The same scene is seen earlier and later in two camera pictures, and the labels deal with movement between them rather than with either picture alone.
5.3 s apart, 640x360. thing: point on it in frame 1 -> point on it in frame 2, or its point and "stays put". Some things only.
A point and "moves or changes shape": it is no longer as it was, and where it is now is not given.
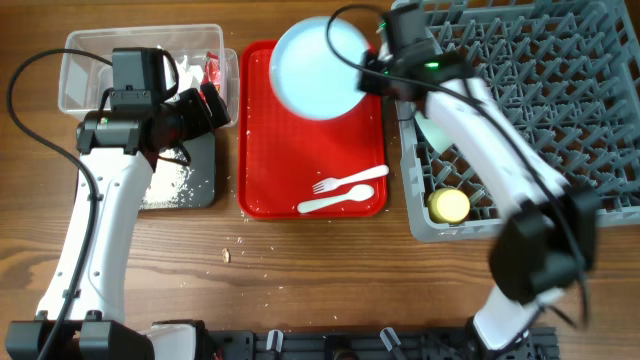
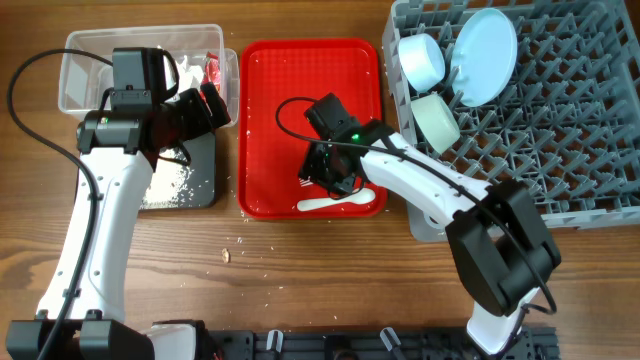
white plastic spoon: x=359 y=193 stays put
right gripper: x=367 y=70 -> x=319 y=156
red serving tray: x=282 y=155 stays put
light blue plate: x=307 y=74 -> x=483 y=57
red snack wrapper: x=211 y=70 stays put
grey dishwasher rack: x=569 y=71 stays put
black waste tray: x=200 y=187 stays put
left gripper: x=202 y=120 stays put
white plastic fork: x=330 y=184 moves or changes shape
